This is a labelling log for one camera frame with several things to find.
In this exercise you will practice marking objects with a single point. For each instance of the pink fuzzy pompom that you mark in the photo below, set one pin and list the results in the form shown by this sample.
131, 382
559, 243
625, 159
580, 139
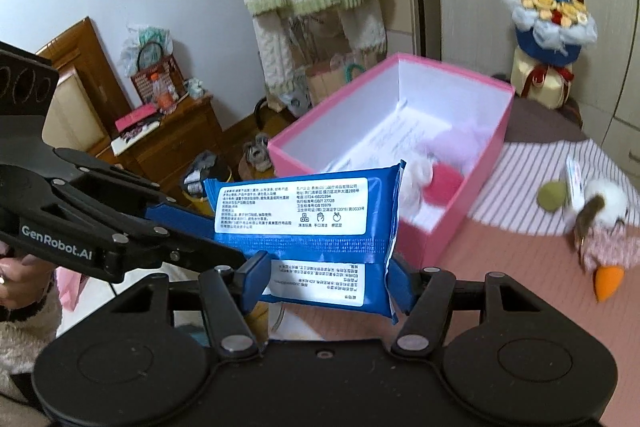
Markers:
446, 181

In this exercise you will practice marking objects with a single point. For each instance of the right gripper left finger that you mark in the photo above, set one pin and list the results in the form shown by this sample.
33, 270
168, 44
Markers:
127, 365

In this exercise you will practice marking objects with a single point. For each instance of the blue wet wipes pack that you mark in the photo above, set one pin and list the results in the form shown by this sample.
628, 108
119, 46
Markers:
330, 235

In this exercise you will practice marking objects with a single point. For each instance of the orange makeup sponge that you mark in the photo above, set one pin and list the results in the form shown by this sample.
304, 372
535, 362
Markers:
607, 279

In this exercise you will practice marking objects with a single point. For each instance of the pink cardboard box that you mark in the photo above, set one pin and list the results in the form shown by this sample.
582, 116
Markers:
379, 118

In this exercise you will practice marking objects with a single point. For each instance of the brown paper shopping bag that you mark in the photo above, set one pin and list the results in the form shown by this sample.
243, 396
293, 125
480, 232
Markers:
325, 78

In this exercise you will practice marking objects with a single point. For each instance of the person left hand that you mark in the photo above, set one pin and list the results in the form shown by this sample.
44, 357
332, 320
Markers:
24, 278

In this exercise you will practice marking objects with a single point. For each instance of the wooden bedside cabinet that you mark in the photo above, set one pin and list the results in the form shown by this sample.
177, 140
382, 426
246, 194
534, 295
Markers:
90, 112

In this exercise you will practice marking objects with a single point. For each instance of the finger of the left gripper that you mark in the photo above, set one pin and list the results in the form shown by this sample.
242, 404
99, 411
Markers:
156, 245
184, 227

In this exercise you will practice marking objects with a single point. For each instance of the green makeup sponge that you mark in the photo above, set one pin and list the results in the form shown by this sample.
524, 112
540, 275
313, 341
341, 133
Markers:
552, 196

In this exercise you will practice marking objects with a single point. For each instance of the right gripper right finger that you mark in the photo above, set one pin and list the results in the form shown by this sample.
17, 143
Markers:
502, 352

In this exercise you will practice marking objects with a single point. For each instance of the printed paper sheet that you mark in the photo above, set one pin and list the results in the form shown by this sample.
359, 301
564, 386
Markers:
395, 138

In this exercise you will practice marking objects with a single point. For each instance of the purple plush toy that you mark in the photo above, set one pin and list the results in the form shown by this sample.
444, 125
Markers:
460, 146

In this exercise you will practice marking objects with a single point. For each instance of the crochet flower bouquet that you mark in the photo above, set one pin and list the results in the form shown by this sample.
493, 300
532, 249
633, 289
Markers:
552, 31

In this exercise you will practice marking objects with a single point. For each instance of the cream ribbon gift box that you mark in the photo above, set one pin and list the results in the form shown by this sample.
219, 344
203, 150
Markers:
545, 84

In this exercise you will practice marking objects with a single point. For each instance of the white mesh bath pouf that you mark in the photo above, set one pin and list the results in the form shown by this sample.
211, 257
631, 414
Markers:
418, 173

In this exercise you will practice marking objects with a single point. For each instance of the pink floral fabric pouch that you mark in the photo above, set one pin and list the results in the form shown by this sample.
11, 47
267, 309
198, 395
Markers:
609, 248

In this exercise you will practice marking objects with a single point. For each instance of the white fluffy plush sheep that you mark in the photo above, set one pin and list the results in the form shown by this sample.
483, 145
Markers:
606, 205

